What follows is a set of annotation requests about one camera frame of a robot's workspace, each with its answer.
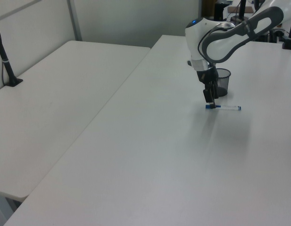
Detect black monitor stand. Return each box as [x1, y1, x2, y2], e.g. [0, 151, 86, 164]
[238, 0, 247, 19]

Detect black camera stand pole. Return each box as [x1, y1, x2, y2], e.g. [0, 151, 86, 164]
[0, 20, 24, 88]

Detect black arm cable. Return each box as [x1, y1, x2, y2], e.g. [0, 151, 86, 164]
[198, 22, 249, 65]

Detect black mesh pen cup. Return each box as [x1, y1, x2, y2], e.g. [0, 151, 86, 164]
[215, 68, 232, 97]

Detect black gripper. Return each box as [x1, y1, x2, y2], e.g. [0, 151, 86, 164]
[196, 67, 219, 110]

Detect black clamp camera stand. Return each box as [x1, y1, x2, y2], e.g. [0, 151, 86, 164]
[281, 16, 291, 50]

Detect grey metal partition post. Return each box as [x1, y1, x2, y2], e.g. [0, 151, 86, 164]
[67, 0, 83, 42]

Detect blue capped white marker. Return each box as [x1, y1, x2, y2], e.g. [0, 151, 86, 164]
[205, 104, 242, 111]

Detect brown desk mat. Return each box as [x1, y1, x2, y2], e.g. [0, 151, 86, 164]
[227, 6, 255, 13]

